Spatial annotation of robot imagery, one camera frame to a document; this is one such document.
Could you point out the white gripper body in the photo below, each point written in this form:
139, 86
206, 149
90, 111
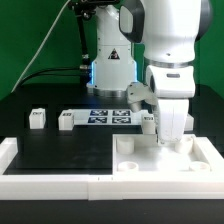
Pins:
170, 116

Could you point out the white square tabletop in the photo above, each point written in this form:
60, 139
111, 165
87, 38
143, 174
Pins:
143, 153

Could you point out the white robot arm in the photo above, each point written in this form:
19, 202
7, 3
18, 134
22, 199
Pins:
145, 51

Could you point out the white U-shaped obstacle fence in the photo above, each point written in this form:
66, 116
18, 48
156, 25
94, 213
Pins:
116, 186

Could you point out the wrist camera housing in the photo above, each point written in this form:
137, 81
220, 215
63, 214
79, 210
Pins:
137, 93

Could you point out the white marker base plate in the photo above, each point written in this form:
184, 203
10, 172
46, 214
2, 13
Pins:
104, 116

